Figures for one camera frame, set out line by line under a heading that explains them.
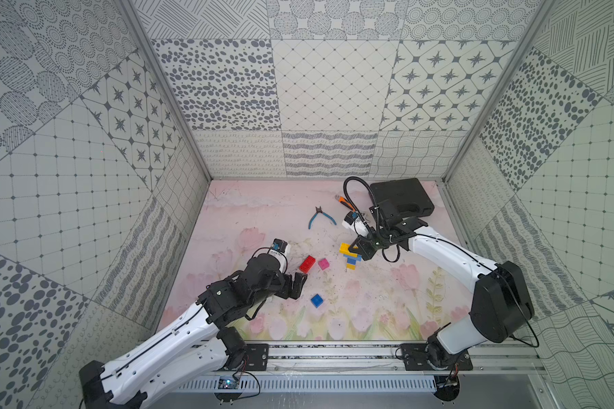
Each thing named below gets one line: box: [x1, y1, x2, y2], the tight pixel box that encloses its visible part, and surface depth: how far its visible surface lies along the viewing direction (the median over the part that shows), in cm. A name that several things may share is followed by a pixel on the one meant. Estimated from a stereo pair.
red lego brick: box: [298, 254, 317, 275], surface depth 95 cm
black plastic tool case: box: [369, 177, 435, 219], surface depth 113 cm
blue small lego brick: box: [310, 293, 325, 309], surface depth 86 cm
